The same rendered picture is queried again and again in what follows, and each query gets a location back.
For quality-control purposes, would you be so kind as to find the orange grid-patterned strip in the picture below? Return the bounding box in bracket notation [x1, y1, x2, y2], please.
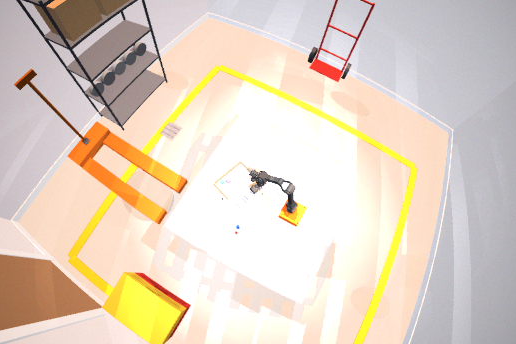
[250, 182, 274, 206]

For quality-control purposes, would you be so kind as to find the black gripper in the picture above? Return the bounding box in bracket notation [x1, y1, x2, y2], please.
[250, 180, 267, 194]

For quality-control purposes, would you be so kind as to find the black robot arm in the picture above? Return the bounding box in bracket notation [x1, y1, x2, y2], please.
[249, 169, 298, 214]

